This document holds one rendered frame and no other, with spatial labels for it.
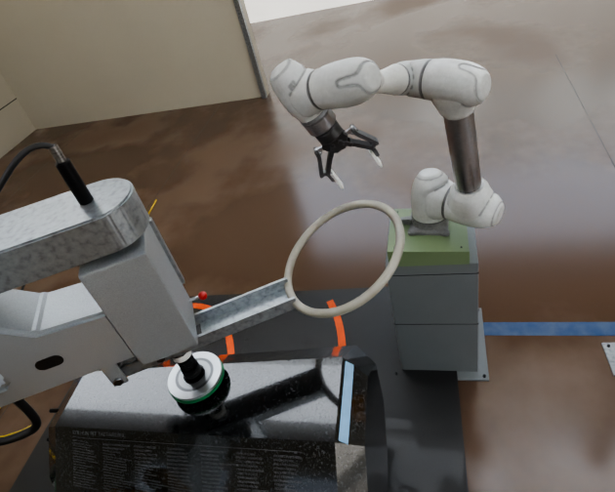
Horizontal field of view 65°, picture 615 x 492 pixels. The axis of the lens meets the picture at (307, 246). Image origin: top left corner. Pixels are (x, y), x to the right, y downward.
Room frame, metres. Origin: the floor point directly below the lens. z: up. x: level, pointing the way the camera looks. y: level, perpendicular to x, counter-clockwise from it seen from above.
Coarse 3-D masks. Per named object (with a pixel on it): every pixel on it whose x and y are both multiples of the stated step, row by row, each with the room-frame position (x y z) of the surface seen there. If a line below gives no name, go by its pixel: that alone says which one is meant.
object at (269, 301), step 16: (272, 288) 1.31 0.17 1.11; (224, 304) 1.29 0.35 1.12; (240, 304) 1.30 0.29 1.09; (256, 304) 1.29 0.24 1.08; (272, 304) 1.26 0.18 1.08; (288, 304) 1.21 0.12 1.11; (208, 320) 1.28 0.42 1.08; (224, 320) 1.25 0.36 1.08; (240, 320) 1.19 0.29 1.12; (256, 320) 1.19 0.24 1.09; (208, 336) 1.17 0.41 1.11; (224, 336) 1.18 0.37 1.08; (128, 368) 1.14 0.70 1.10; (144, 368) 1.15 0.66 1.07
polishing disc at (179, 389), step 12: (204, 360) 1.27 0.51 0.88; (216, 360) 1.25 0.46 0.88; (180, 372) 1.25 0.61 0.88; (216, 372) 1.20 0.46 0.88; (168, 384) 1.21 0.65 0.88; (180, 384) 1.19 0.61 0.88; (192, 384) 1.18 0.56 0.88; (204, 384) 1.16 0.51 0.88; (216, 384) 1.15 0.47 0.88; (180, 396) 1.14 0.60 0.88; (192, 396) 1.12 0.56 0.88
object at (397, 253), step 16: (336, 208) 1.52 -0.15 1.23; (352, 208) 1.48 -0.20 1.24; (384, 208) 1.36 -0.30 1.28; (320, 224) 1.51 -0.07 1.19; (400, 224) 1.25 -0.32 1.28; (304, 240) 1.48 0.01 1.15; (400, 240) 1.18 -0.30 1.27; (400, 256) 1.13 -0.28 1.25; (288, 272) 1.36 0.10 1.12; (384, 272) 1.10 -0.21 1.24; (288, 288) 1.29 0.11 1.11; (352, 304) 1.06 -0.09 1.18
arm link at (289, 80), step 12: (288, 60) 1.25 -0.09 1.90; (276, 72) 1.23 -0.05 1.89; (288, 72) 1.21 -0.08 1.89; (300, 72) 1.21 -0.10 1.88; (276, 84) 1.21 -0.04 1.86; (288, 84) 1.20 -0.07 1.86; (300, 84) 1.19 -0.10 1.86; (276, 96) 1.24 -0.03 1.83; (288, 96) 1.20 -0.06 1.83; (300, 96) 1.18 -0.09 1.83; (288, 108) 1.22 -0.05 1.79; (300, 108) 1.19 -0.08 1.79; (312, 108) 1.17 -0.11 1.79; (300, 120) 1.23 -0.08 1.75
